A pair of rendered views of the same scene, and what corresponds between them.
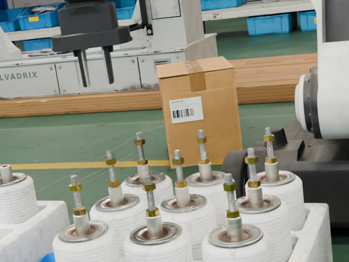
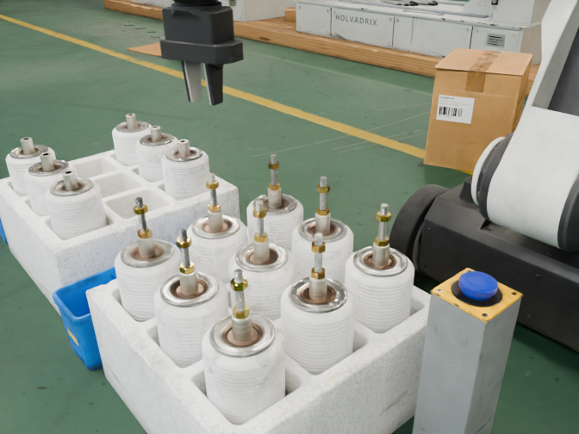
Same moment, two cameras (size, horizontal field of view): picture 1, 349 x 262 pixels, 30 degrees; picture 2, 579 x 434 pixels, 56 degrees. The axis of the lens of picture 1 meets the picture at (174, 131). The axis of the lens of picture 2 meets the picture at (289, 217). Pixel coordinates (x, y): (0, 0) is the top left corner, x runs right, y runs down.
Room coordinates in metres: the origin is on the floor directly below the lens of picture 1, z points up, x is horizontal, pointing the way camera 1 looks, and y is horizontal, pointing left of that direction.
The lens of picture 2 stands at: (0.41, -0.35, 0.67)
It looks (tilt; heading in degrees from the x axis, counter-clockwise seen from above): 28 degrees down; 28
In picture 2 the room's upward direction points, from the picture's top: 1 degrees counter-clockwise
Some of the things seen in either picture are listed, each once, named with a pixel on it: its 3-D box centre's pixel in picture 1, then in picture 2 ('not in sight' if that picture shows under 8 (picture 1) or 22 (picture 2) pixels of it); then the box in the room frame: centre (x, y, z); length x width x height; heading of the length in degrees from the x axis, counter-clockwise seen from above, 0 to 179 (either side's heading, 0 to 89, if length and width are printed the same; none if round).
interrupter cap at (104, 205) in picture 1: (117, 203); (215, 226); (1.02, 0.11, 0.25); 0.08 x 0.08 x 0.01
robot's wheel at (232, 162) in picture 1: (241, 193); (426, 232); (1.42, -0.13, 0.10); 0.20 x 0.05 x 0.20; 159
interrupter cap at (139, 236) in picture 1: (156, 234); (189, 289); (0.87, 0.05, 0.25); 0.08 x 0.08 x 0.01
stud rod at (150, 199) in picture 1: (150, 200); (185, 256); (0.87, 0.05, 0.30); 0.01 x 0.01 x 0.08
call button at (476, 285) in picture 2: not in sight; (477, 288); (0.94, -0.30, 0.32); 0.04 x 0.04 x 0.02
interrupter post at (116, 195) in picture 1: (116, 195); (215, 220); (1.02, 0.11, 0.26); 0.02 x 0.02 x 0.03
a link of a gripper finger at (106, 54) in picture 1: (110, 63); (217, 82); (1.02, 0.09, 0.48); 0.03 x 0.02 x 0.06; 178
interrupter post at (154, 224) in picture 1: (154, 225); (189, 281); (0.87, 0.05, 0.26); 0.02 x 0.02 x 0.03
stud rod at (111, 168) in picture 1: (112, 173); (213, 196); (1.02, 0.11, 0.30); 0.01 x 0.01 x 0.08
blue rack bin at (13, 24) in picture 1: (10, 20); not in sight; (6.74, 1.50, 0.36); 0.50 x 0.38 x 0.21; 160
